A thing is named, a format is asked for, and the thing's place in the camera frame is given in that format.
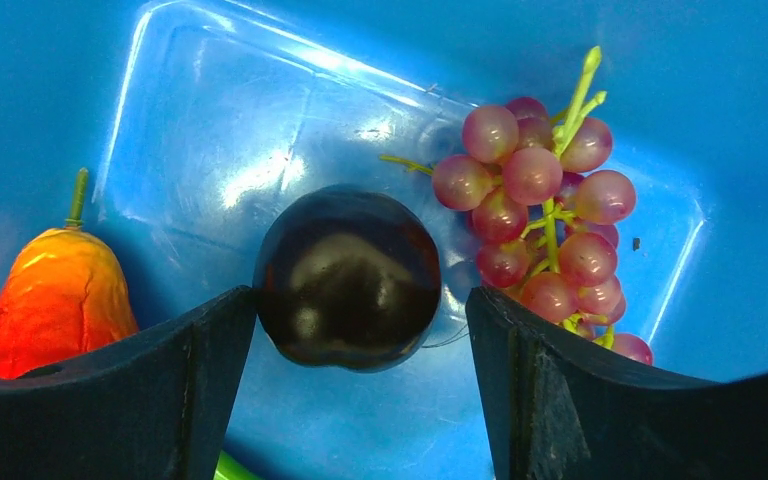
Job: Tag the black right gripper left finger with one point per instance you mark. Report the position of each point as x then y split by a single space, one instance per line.
155 405

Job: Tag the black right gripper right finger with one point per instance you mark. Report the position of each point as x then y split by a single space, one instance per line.
557 406

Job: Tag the red strawberry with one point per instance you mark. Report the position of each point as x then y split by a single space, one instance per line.
65 295

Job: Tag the light purple grape bunch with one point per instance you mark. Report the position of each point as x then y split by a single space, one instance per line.
538 197

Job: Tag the dark plum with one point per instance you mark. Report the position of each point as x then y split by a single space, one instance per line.
348 278

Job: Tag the blue plastic bin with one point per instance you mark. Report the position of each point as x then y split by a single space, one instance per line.
200 121

